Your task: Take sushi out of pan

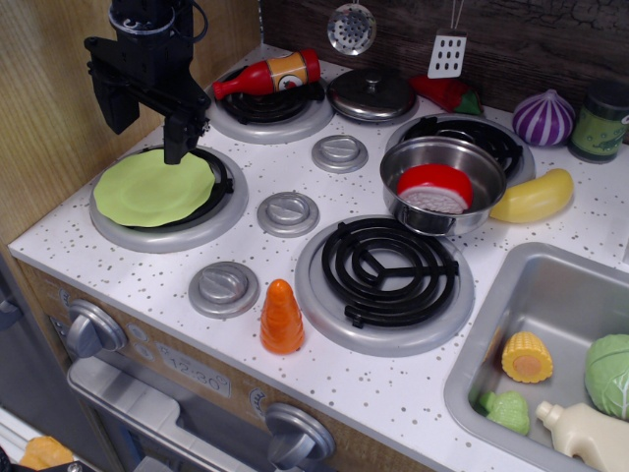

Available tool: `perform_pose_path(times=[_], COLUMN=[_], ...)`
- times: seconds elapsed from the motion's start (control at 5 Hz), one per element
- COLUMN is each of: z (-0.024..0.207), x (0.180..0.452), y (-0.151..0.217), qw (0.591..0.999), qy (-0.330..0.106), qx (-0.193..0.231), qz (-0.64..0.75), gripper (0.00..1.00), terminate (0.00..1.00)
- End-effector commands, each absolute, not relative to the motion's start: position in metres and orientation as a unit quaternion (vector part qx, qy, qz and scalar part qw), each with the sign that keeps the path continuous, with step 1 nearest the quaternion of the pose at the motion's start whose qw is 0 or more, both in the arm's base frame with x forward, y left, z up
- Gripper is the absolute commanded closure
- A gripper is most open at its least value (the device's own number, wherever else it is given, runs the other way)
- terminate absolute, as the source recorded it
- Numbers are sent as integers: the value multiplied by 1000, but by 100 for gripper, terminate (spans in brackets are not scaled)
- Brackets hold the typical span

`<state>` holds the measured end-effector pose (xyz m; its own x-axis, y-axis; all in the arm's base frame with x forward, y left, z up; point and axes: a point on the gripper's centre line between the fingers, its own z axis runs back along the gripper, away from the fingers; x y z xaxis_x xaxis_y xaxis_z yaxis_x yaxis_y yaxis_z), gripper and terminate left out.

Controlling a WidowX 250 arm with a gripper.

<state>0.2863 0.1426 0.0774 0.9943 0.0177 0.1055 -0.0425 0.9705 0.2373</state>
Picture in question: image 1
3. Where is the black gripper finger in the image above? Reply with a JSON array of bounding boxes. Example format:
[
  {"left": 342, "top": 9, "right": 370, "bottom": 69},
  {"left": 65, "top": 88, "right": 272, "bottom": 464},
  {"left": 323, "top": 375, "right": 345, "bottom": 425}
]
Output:
[
  {"left": 93, "top": 81, "right": 140, "bottom": 135},
  {"left": 163, "top": 113, "right": 200, "bottom": 165}
]

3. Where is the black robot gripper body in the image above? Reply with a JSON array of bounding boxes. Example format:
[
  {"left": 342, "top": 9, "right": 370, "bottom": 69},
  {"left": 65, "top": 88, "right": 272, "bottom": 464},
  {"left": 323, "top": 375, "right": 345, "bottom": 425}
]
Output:
[{"left": 85, "top": 29, "right": 211, "bottom": 124}]

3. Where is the red white toy sushi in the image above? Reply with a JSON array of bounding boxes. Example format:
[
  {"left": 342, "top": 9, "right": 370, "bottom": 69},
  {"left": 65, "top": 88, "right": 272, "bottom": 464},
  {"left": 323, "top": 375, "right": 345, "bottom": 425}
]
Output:
[{"left": 397, "top": 163, "right": 474, "bottom": 214}]

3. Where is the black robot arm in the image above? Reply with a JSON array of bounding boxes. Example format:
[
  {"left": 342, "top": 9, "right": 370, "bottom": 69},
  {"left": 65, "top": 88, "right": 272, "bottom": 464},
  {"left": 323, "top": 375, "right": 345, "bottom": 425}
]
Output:
[{"left": 85, "top": 1, "right": 211, "bottom": 165}]

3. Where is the small steel pan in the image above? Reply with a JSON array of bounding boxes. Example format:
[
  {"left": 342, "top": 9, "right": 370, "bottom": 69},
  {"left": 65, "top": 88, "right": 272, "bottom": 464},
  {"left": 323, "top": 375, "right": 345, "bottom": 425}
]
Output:
[{"left": 379, "top": 137, "right": 506, "bottom": 236}]

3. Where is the green plastic plate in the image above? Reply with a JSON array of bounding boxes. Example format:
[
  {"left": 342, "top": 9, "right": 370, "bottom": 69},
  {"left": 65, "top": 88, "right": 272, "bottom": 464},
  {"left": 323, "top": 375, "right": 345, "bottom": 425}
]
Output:
[{"left": 93, "top": 148, "right": 215, "bottom": 227}]

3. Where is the front left stove burner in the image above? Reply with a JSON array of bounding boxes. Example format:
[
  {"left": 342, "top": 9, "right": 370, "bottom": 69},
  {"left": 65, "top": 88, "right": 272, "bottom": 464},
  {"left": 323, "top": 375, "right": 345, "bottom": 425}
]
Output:
[{"left": 89, "top": 146, "right": 249, "bottom": 254}]

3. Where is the stove burner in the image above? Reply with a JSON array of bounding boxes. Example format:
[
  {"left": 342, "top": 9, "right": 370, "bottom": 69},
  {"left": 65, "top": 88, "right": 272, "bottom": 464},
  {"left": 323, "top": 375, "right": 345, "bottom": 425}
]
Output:
[
  {"left": 208, "top": 80, "right": 334, "bottom": 145},
  {"left": 295, "top": 216, "right": 475, "bottom": 357},
  {"left": 385, "top": 113, "right": 536, "bottom": 188},
  {"left": 89, "top": 146, "right": 249, "bottom": 254}
]

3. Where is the back left stove burner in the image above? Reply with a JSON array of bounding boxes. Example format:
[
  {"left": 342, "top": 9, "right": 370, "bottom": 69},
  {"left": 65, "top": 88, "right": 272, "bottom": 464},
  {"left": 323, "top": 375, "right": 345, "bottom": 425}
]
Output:
[{"left": 208, "top": 80, "right": 334, "bottom": 145}]

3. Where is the red toy ketchup bottle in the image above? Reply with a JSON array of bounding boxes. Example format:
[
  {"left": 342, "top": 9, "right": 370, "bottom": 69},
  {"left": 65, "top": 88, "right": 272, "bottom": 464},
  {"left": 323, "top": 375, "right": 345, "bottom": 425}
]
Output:
[{"left": 212, "top": 49, "right": 320, "bottom": 100}]

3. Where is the grey top knob middle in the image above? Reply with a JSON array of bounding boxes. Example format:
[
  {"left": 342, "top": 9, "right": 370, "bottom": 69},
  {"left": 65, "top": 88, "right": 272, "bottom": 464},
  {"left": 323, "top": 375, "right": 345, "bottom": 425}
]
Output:
[{"left": 257, "top": 192, "right": 319, "bottom": 238}]

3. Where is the grey top knob upper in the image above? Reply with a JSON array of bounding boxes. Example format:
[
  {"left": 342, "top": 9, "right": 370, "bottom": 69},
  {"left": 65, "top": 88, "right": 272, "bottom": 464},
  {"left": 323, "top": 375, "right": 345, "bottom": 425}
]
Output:
[{"left": 312, "top": 135, "right": 369, "bottom": 174}]

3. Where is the grey top knob lower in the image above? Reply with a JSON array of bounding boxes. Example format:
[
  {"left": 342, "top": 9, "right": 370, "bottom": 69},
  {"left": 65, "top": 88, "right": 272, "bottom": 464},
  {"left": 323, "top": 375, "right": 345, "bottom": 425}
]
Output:
[{"left": 188, "top": 262, "right": 260, "bottom": 319}]

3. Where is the steel pot lid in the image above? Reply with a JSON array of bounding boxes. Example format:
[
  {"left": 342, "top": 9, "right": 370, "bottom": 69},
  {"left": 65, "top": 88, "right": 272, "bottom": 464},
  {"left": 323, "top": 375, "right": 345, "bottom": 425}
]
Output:
[{"left": 326, "top": 69, "right": 416, "bottom": 122}]

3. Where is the hanging steel strainer ladle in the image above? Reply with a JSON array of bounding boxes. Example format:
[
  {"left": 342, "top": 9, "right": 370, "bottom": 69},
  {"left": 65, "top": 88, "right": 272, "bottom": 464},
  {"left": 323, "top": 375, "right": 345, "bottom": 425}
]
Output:
[{"left": 326, "top": 1, "right": 377, "bottom": 56}]

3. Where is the grey oven knob left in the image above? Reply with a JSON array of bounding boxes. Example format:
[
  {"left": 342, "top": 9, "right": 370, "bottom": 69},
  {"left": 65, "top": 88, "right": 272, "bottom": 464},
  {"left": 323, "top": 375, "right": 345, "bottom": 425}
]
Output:
[{"left": 67, "top": 299, "right": 128, "bottom": 358}]

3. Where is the grey oven knob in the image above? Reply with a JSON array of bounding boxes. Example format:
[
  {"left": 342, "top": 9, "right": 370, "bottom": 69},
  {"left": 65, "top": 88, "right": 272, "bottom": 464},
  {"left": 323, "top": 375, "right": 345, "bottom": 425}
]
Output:
[
  {"left": 265, "top": 402, "right": 336, "bottom": 471},
  {"left": 67, "top": 299, "right": 128, "bottom": 358}
]

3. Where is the orange toy carrot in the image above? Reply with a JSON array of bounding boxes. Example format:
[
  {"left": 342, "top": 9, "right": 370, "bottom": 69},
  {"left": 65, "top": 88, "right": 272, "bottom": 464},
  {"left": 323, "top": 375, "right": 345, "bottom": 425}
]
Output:
[{"left": 260, "top": 279, "right": 305, "bottom": 354}]

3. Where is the front right stove burner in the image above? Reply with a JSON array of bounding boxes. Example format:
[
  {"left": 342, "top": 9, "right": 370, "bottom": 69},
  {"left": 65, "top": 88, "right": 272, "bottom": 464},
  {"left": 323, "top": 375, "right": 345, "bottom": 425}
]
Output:
[{"left": 295, "top": 216, "right": 475, "bottom": 357}]

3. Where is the hanging steel slotted spatula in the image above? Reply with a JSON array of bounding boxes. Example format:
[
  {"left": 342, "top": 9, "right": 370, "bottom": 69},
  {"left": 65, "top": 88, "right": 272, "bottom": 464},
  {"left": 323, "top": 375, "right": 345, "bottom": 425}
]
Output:
[{"left": 428, "top": 1, "right": 468, "bottom": 79}]

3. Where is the red toy chili pepper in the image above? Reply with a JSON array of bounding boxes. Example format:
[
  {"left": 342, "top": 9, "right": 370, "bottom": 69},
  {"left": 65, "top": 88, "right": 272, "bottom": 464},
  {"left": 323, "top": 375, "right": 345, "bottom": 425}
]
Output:
[{"left": 409, "top": 75, "right": 484, "bottom": 115}]

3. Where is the grey oven knob right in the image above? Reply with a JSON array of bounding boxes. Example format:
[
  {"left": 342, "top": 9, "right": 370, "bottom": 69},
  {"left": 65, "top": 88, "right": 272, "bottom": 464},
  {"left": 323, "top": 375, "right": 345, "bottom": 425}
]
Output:
[{"left": 265, "top": 402, "right": 336, "bottom": 471}]

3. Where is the back right stove burner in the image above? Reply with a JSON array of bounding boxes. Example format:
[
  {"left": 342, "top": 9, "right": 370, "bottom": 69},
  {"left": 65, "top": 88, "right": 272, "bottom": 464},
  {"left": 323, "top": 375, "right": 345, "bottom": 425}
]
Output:
[{"left": 385, "top": 113, "right": 536, "bottom": 188}]

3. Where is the orange toy on floor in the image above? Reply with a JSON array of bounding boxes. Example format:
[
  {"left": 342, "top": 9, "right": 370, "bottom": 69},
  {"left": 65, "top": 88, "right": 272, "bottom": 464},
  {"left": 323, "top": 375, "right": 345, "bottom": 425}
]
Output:
[{"left": 19, "top": 436, "right": 74, "bottom": 471}]

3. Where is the purple toy onion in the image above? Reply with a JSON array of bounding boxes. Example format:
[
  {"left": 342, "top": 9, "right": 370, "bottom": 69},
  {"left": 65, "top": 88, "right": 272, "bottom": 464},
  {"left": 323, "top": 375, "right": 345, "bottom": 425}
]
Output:
[{"left": 512, "top": 88, "right": 576, "bottom": 147}]

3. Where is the yellow toy squash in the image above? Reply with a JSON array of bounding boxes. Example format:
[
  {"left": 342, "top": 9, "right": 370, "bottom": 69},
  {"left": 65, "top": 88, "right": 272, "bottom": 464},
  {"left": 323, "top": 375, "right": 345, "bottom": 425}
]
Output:
[{"left": 489, "top": 169, "right": 574, "bottom": 223}]

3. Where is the steel sink basin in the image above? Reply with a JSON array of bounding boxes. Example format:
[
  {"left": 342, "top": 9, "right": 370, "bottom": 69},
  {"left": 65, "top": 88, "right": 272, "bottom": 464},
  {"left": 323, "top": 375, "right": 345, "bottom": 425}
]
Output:
[{"left": 444, "top": 243, "right": 628, "bottom": 471}]

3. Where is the yellow toy corn cob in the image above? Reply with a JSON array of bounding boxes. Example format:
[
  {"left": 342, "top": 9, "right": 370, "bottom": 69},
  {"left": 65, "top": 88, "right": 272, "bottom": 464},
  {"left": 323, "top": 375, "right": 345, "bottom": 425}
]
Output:
[{"left": 501, "top": 331, "right": 553, "bottom": 384}]

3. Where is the green toy can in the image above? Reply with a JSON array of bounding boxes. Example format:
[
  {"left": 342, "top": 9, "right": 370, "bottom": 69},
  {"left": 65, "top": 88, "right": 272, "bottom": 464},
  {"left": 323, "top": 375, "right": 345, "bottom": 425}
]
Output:
[{"left": 568, "top": 80, "right": 628, "bottom": 164}]

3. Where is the light green toy vegetable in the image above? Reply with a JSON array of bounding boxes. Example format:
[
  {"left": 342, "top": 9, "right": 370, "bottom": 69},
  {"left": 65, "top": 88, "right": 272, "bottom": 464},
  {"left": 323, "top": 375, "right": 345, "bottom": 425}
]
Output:
[{"left": 479, "top": 390, "right": 530, "bottom": 436}]

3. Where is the green toy cabbage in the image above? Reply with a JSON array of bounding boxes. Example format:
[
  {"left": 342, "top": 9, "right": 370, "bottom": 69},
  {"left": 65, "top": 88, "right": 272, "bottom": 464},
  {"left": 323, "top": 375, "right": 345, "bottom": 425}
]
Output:
[{"left": 585, "top": 334, "right": 628, "bottom": 421}]

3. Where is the cream toy bottle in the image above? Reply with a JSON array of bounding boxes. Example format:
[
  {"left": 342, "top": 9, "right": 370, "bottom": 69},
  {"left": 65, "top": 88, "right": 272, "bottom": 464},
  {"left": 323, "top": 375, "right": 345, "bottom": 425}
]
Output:
[{"left": 536, "top": 401, "right": 628, "bottom": 471}]

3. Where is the grey oven door handle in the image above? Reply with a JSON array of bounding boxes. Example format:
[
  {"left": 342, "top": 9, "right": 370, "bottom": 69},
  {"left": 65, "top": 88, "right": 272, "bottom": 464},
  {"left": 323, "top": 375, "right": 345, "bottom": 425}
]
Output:
[{"left": 67, "top": 357, "right": 273, "bottom": 471}]

